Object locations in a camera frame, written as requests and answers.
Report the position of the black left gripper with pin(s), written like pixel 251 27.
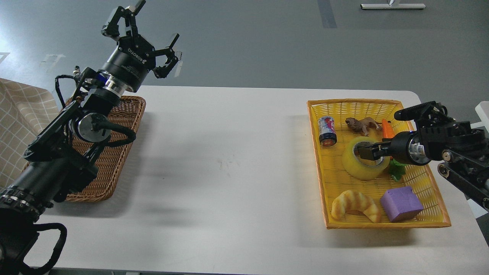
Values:
pixel 130 63

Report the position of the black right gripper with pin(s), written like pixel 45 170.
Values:
pixel 398 148

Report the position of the yellow tape roll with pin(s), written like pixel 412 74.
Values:
pixel 360 168

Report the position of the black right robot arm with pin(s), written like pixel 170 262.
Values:
pixel 462 152

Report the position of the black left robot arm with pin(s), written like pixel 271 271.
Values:
pixel 95 91

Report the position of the orange toy carrot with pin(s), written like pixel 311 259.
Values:
pixel 395 169

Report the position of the yellow plastic basket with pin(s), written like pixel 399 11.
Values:
pixel 334 179

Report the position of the small drink can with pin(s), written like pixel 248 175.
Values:
pixel 327 133

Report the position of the toy croissant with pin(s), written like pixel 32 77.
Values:
pixel 350 200

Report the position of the purple foam block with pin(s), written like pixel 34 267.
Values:
pixel 401 204

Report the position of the brown wicker basket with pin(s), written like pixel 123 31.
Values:
pixel 107 152

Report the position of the beige checkered cloth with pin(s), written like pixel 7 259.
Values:
pixel 25 111

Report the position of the white stand base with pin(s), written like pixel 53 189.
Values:
pixel 392 5

